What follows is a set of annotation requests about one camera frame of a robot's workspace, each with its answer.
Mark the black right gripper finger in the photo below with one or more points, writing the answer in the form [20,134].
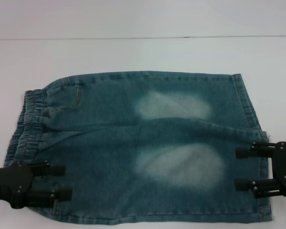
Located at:
[246,185]
[248,152]

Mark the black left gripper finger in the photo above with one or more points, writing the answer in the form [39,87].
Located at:
[54,170]
[62,193]

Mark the blue denim shorts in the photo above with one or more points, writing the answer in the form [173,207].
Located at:
[143,133]

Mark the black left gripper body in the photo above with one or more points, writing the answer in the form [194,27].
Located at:
[12,183]

